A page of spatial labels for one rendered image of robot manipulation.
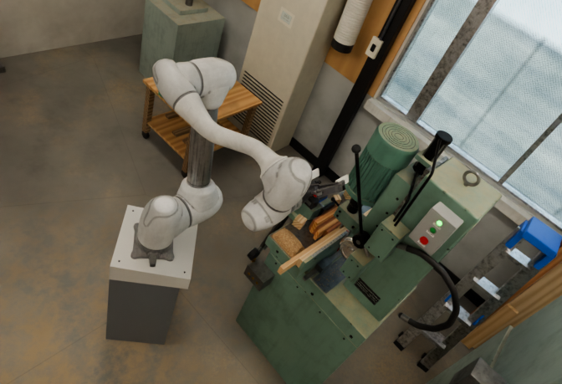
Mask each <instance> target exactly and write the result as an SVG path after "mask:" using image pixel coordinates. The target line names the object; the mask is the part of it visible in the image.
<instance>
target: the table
mask: <svg viewBox="0 0 562 384"><path fill-rule="evenodd" d="M344 192H345V190H344V191H343V192H340V193H339V194H337V195H340V198H341V201H340V204H342V203H344V202H346V201H347V200H350V199H345V196H344V194H343V193H344ZM361 209H362V213H363V214H364V213H365V212H367V211H369V210H370V209H371V207H368V206H365V205H363V207H362V208H361ZM288 216H289V217H290V218H291V219H292V220H293V221H294V219H295V218H296V217H297V216H298V214H297V213H296V212H295V211H293V212H292V213H290V214H289V215H288ZM317 216H318V215H317ZM317 216H315V217H314V218H312V219H310V220H308V219H307V221H306V223H305V225H304V226H303V227H302V228H301V229H300V230H298V229H297V228H296V227H295V226H293V225H292V223H293V221H292V222H291V223H288V224H287V225H285V226H283V227H282V228H286V229H288V230H289V231H290V232H291V233H292V234H293V235H294V236H295V237H296V238H297V239H298V240H299V241H300V242H301V243H302V245H303V247H304V248H307V247H309V246H310V245H312V244H313V243H315V242H317V241H318V240H320V239H321V238H322V237H319V238H317V239H316V240H314V239H313V236H314V235H313V234H312V233H311V232H310V231H309V225H310V224H311V223H312V221H313V219H315V218H317ZM282 228H280V229H279V230H281V229H282ZM279 230H277V231H279ZM277 231H275V232H274V233H276V232H277ZM274 233H271V234H270V235H268V238H267V240H266V242H265V244H266V245H267V246H268V247H269V248H270V249H271V250H272V251H273V253H274V254H275V255H276V256H277V257H278V258H279V259H280V260H281V262H282V263H283V264H284V263H286V262H287V261H289V260H290V259H291V258H290V257H289V255H288V254H287V253H286V252H285V251H284V250H283V249H282V248H281V247H280V246H279V245H278V243H277V242H276V241H275V240H274V239H273V238H272V237H271V235H273V234H274ZM339 246H340V244H339V243H338V244H337V245H336V246H334V247H333V248H332V249H331V250H329V251H328V252H326V253H325V254H323V255H322V256H321V257H319V258H318V259H316V260H315V261H314V262H313V263H311V264H310V265H308V266H307V267H305V268H304V269H302V270H300V269H299V268H298V267H297V265H294V266H293V267H292V268H290V269H289V270H290V272H291V273H292V274H293V275H294V276H295V277H296V278H298V277H299V276H300V275H301V274H303V273H304V272H305V271H307V270H308V269H310V268H311V267H313V266H314V265H315V264H317V263H318V262H319V261H320V260H321V259H323V258H325V257H326V256H327V255H329V254H330V253H332V252H333V251H335V250H336V249H337V248H338V247H339Z"/></svg>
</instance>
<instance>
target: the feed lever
mask: <svg viewBox="0 0 562 384"><path fill-rule="evenodd" d="M351 150H352V152H353V153H355V173H356V187H357V201H358V214H359V229H360V231H359V232H358V233H357V234H356V235H355V236H353V238H352V242H353V244H354V245H355V246H356V247H357V248H360V249H364V252H365V255H366V256H367V257H368V258H369V257H370V254H369V251H368V250H367V249H366V248H365V247H364V245H365V243H366V242H367V241H368V239H369V238H370V235H369V234H368V233H367V232H366V231H364V230H363V223H362V209H361V194H360V166H359V153H360V151H361V147H360V145H357V144H355V145H353V146H352V148H351Z"/></svg>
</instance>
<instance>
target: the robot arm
mask: <svg viewBox="0 0 562 384"><path fill-rule="evenodd" d="M152 73H153V74H152V76H153V80H154V82H155V84H156V88H157V89H158V90H159V92H160V94H161V96H162V97H163V98H164V100H165V101H166V103H167V104H168V105H169V106H170V107H171V108H172V109H173V110H174V111H175V112H176V113H177V114H178V115H179V116H181V117H182V118H183V119H184V120H185V121H186V122H187V123H188V124H190V125H191V135H190V146H189V157H188V168H187V177H186V178H184V179H183V180H182V182H181V185H180V187H179V189H178V191H177V193H176V195H175V196H174V197H172V196H168V195H160V196H158V197H154V198H153V199H151V200H150V201H149V202H148V203H147V204H146V206H145V207H144V209H143V211H142V214H141V216H140V221H139V222H138V223H135V224H134V227H133V228H134V231H135V234H134V243H133V250H132V252H131V255H130V256H131V258H132V259H149V264H150V267H155V266H156V260H157V259H163V260H166V261H170V262H171V261H173V260H174V258H175V256H174V253H173V238H176V237H177V236H178V235H179V234H180V233H182V232H183V231H185V230H186V229H187V228H190V227H192V226H195V225H197V224H199V223H201V222H203V221H205V220H207V219H209V218H210V217H211V216H213V215H214V214H215V213H216V212H217V211H218V210H219V208H220V207H221V206H222V192H221V190H220V188H219V187H218V186H217V185H216V184H215V182H214V181H213V180H212V179H211V173H212V158H213V151H214V143H215V144H217V145H219V146H224V147H226V148H229V149H232V150H235V151H239V152H242V153H244V154H247V155H249V156H251V157H252V158H253V159H255V161H256V162H257V163H258V164H259V165H260V168H261V176H260V178H261V179H262V182H263V188H264V189H263V190H262V191H261V192H260V193H259V194H258V195H257V196H256V197H254V199H253V200H252V201H250V202H249V203H248V204H247V205H246V206H245V207H244V208H243V210H242V211H241V216H242V220H243V223H244V225H245V226H246V227H247V228H248V229H249V230H251V231H253V232H257V231H262V230H265V229H268V228H271V227H272V226H274V225H276V224H277V223H279V222H281V221H282V220H284V219H285V218H286V217H287V216H288V215H289V214H290V213H292V212H293V211H295V210H297V209H299V208H300V207H301V205H302V204H303V203H305V202H307V201H308V199H309V197H310V196H313V195H316V196H317V198H319V197H322V196H325V195H329V194H332V193H336V192H341V191H343V189H342V186H344V185H345V184H346V183H348V182H349V175H348V174H346V175H344V176H343V177H341V178H339V179H337V180H336V181H335V182H331V183H325V184H318V183H316V184H310V183H311V181H312V179H314V178H316V177H318V176H319V168H317V169H315V170H313V171H312V169H311V167H310V165H309V163H308V162H307V161H306V160H304V159H303V158H300V157H289V158H288V157H287V156H279V155H277V154H276V153H275V152H274V151H273V150H271V149H270V148H269V147H268V146H266V145H265V144H263V143H262V142H261V141H258V140H256V139H254V138H252V137H250V136H245V135H243V134H241V133H238V132H236V131H231V130H229V129H227V128H224V127H222V126H220V125H218V124H217V114H218V108H219V107H220V106H221V105H222V103H223V101H224V100H225V98H226V96H227V93H228V91H229V90H230V89H231V88H232V87H233V86H234V85H235V83H236V79H237V74H236V70H235V68H234V67H233V65H232V64H231V63H229V62H227V61H226V60H224V59H220V58H215V57H210V58H201V59H194V60H191V61H188V62H178V63H176V62H175V61H174V60H171V59H160V60H158V61H157V62H156V63H155V64H154V65H153V67H152ZM316 187H317V189H318V190H316Z"/></svg>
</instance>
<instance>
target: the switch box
mask: <svg viewBox="0 0 562 384"><path fill-rule="evenodd" d="M437 220H441V221H442V226H439V227H440V228H441V229H440V230H439V229H438V228H437V227H436V226H435V225H433V223H435V224H437ZM462 224H463V220H462V219H461V218H460V217H459V216H458V215H456V214H455V213H454V212H453V211H451V210H450V209H449V208H448V207H446V206H445V205H444V204H443V203H442V202H438V203H437V204H436V205H435V206H434V207H432V208H431V209H430V211H429V212H428V213H427V214H426V216H425V217H424V218H423V219H422V220H421V221H420V222H419V223H418V224H417V226H416V227H415V228H414V229H413V231H412V232H411V233H410V234H409V237H410V238H411V239H412V240H413V241H414V242H415V243H417V244H418V245H419V246H420V247H421V248H422V249H423V250H424V251H425V252H427V253H428V254H429V255H430V256H432V255H433V254H434V253H435V252H436V251H437V250H438V249H439V248H440V247H441V246H442V245H443V244H444V243H445V242H446V241H447V240H448V239H449V237H450V236H451V235H452V234H453V233H454V232H455V231H456V230H457V229H458V228H459V227H460V226H461V225H462ZM431 227H434V228H435V229H436V230H437V232H436V233H433V235H434V237H432V236H431V235H430V234H429V233H427V232H426V230H428V231H429V232H430V228H431ZM430 233H431V232H430ZM422 236H424V237H426V238H427V239H428V244H426V245H425V247H423V246H421V245H420V244H419V243H418V242H417V241H418V240H419V241H420V237H422Z"/></svg>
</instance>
